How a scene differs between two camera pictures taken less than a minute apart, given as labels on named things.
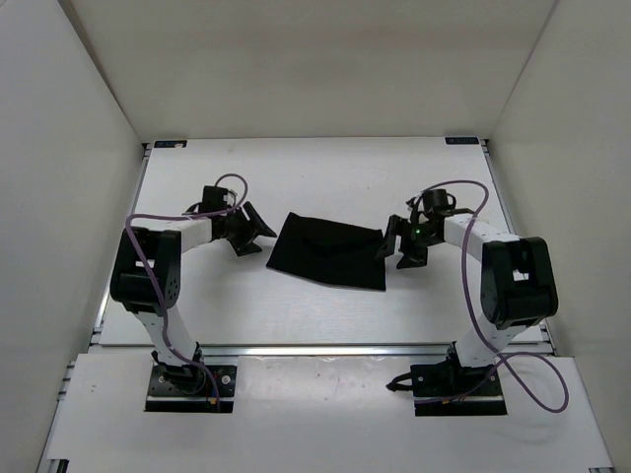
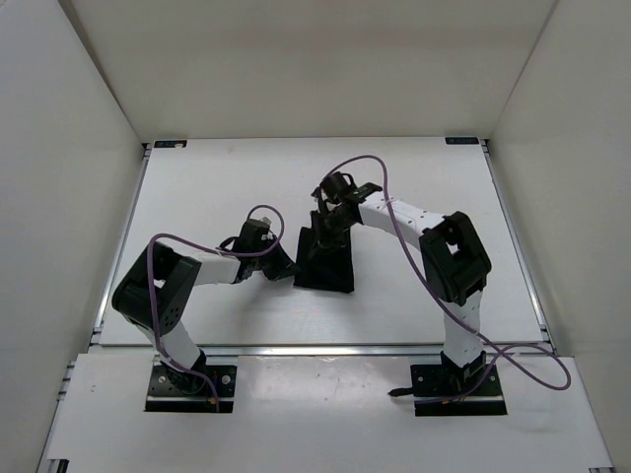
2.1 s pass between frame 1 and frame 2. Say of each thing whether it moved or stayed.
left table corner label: stayed
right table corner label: stayed
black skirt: moved
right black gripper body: moved
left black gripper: moved
